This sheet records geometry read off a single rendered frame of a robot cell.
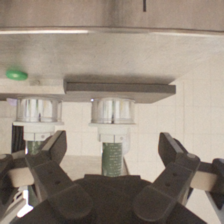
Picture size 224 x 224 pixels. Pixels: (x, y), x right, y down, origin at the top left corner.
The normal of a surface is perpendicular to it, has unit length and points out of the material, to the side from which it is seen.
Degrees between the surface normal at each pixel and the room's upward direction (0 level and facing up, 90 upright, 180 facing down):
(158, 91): 90
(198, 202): 90
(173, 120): 90
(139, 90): 90
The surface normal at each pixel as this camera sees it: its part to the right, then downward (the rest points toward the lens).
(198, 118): 0.00, -0.04
